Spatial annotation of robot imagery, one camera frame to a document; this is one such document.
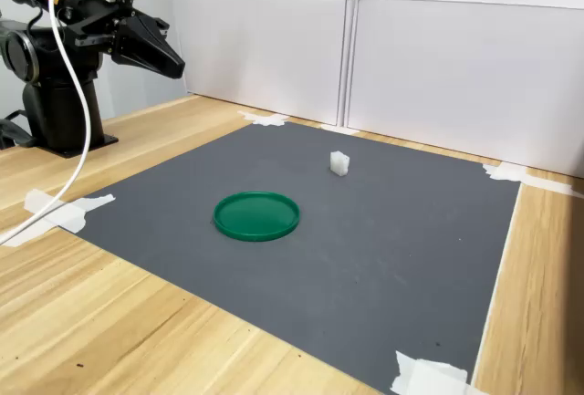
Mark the small white plastic terminal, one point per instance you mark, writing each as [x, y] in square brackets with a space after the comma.
[339, 163]

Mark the round green lid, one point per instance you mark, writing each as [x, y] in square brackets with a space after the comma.
[257, 216]

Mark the white partition panel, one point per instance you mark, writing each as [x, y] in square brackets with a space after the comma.
[260, 48]
[465, 75]

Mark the white tape piece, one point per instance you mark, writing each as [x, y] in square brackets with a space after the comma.
[264, 118]
[424, 377]
[68, 212]
[340, 129]
[515, 173]

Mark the dark grey mat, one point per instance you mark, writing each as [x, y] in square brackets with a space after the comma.
[342, 240]

